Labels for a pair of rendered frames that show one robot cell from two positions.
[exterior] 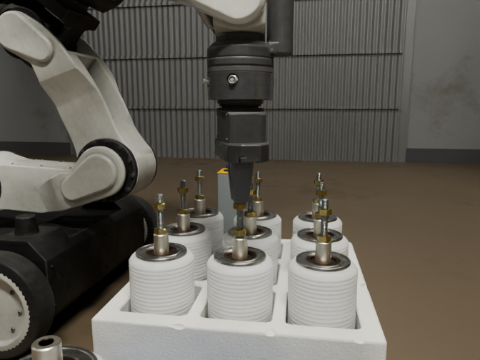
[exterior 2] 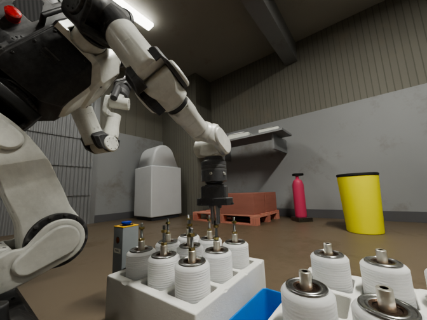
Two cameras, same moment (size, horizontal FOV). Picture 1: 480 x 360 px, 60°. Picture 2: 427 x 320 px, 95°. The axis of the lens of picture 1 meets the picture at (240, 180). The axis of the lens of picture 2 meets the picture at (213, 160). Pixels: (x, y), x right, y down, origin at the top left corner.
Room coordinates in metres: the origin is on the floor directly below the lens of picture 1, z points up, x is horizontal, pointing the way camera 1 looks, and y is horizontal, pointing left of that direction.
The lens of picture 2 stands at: (0.26, 0.60, 0.44)
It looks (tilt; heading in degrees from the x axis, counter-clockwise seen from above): 9 degrees up; 297
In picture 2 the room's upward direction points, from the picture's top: 2 degrees counter-clockwise
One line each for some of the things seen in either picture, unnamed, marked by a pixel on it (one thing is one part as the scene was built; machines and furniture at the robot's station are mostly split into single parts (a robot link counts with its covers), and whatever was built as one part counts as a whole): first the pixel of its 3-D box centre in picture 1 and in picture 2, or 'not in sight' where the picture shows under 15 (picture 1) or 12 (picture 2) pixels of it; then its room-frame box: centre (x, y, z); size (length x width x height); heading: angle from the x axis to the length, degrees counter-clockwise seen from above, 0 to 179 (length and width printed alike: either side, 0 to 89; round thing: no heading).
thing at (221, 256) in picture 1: (239, 256); (216, 250); (0.57, 0.00, 0.25); 0.08 x 0.08 x 0.01
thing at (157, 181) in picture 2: not in sight; (158, 181); (2.85, -2.16, 0.65); 0.66 x 0.59 x 1.30; 80
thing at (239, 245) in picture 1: (239, 248); (216, 246); (0.57, 0.00, 0.26); 0.02 x 0.02 x 0.03
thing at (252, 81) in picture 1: (238, 113); (214, 186); (0.57, 0.00, 0.46); 0.13 x 0.10 x 0.12; 14
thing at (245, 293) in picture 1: (239, 315); (218, 280); (0.57, 0.00, 0.16); 0.10 x 0.10 x 0.18
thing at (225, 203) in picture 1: (234, 233); (124, 265); (0.99, 0.01, 0.16); 0.07 x 0.07 x 0.31; 81
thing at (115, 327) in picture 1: (249, 318); (190, 294); (0.69, -0.02, 0.09); 0.39 x 0.39 x 0.18; 81
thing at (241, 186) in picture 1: (242, 181); (218, 214); (0.56, 0.00, 0.36); 0.03 x 0.02 x 0.06; 104
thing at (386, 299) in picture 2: not in sight; (386, 299); (0.19, 0.18, 0.26); 0.02 x 0.02 x 0.03
